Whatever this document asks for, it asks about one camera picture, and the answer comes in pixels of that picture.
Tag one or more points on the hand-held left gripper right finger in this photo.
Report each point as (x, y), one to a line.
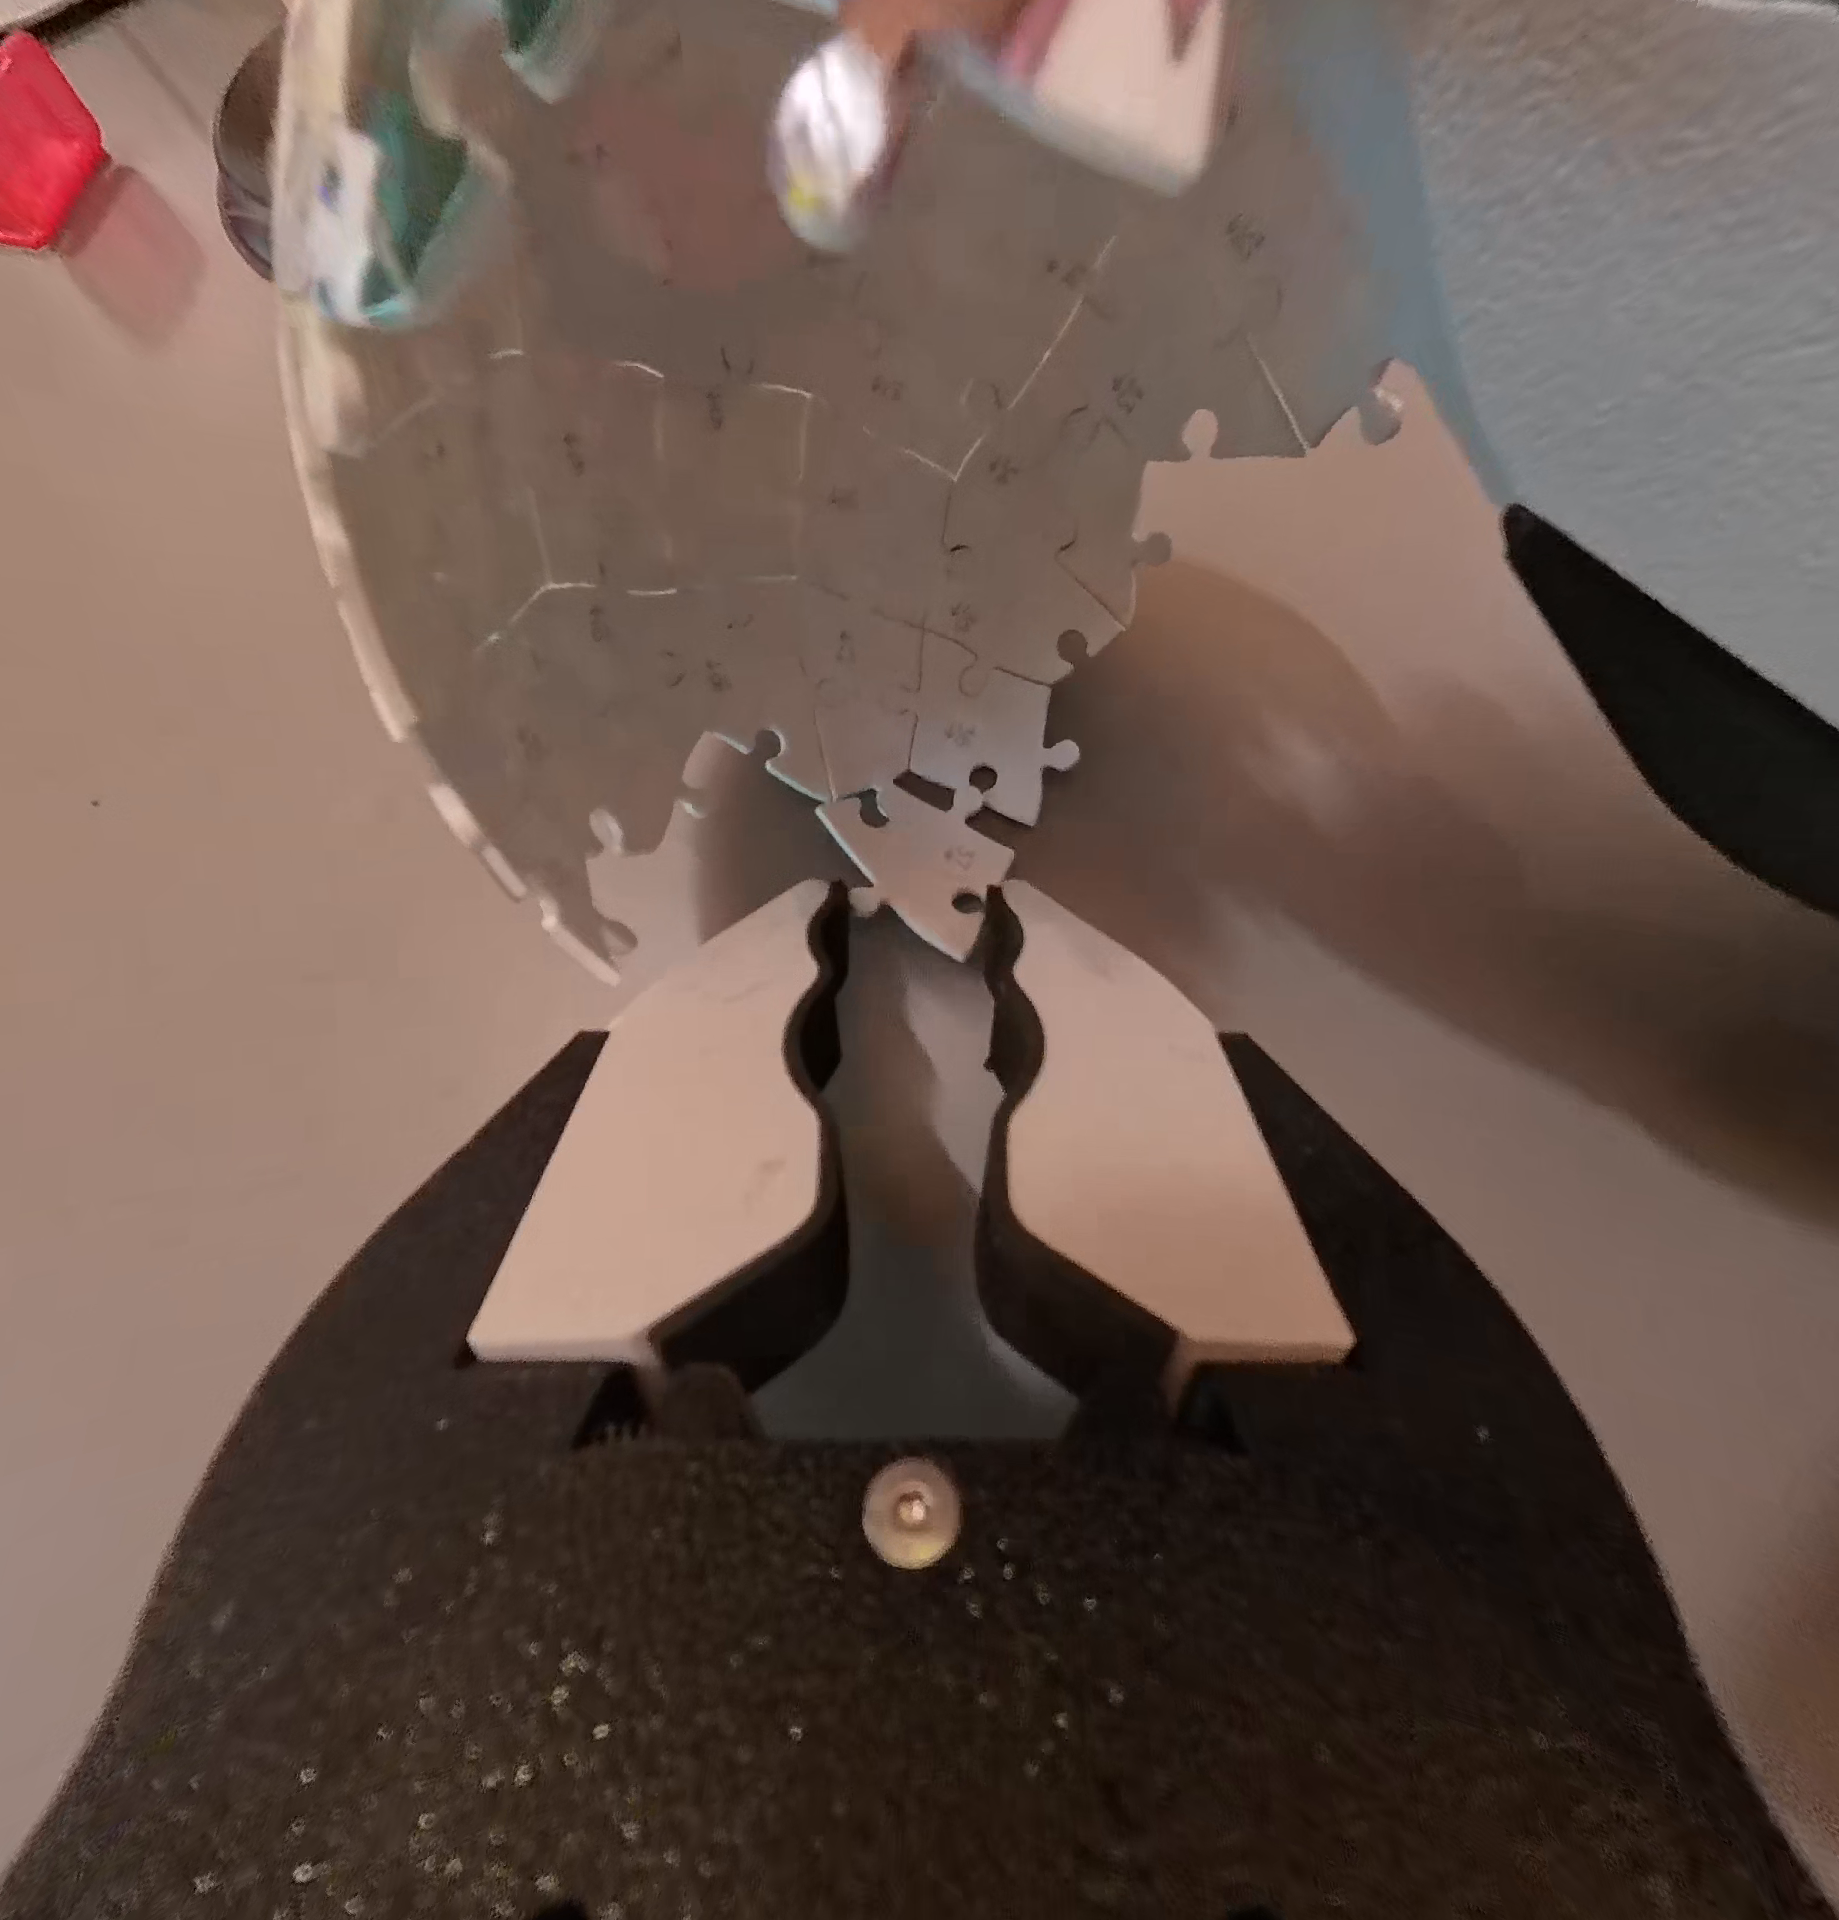
(1162, 1185)

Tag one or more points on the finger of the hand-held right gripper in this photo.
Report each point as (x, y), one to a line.
(1651, 271)

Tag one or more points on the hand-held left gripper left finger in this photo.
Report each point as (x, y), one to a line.
(649, 1168)

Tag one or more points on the white-backed curved jigsaw piece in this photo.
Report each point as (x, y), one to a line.
(919, 868)

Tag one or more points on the partly built puzzle ball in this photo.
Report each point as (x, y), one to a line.
(711, 496)

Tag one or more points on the black round ball stand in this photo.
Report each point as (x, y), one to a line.
(245, 167)

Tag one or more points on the red plastic clip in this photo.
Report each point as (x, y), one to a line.
(27, 144)

